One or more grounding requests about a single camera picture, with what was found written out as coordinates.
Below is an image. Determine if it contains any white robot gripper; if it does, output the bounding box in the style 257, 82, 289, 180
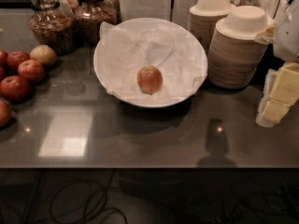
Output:
254, 0, 299, 128

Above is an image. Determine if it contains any red yellow apple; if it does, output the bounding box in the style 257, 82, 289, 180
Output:
137, 65, 163, 94

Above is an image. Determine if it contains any white paper bowl liner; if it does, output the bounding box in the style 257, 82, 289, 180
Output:
99, 21, 207, 105

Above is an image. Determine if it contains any large white bowl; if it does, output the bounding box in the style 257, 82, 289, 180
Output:
93, 17, 208, 109

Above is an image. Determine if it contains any yellow green apple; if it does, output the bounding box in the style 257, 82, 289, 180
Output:
30, 45, 58, 68

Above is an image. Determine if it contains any red apple centre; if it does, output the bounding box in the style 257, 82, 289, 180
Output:
18, 60, 46, 84

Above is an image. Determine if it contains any red apple lower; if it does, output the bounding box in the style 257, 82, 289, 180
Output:
0, 76, 32, 104

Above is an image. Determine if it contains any red apple upper left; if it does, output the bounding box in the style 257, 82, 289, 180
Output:
7, 51, 30, 72

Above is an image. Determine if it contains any red apple at left edge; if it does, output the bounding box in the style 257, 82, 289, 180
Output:
0, 49, 8, 67

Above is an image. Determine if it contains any dark red apple left edge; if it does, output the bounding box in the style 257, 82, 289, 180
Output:
0, 67, 7, 82

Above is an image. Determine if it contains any red apple bottom left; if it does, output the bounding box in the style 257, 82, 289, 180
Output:
0, 99, 11, 127

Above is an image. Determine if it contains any front stack of paper bowls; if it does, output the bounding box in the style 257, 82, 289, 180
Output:
207, 6, 273, 89

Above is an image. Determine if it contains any stack of paper bowls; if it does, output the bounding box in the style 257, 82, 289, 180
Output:
188, 0, 235, 52
207, 6, 273, 89

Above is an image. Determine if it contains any rear stack of paper bowls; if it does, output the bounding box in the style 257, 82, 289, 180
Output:
188, 0, 235, 52

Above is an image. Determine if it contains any glass jar of granola middle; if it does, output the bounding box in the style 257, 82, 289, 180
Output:
75, 0, 117, 45

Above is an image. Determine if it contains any glass jar of granola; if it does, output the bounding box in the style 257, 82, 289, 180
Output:
29, 0, 76, 55
75, 0, 117, 45

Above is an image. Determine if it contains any glass jar of granola left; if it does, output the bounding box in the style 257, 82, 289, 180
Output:
29, 0, 76, 55

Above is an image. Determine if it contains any black cable under table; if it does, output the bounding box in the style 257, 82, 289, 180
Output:
18, 169, 129, 224

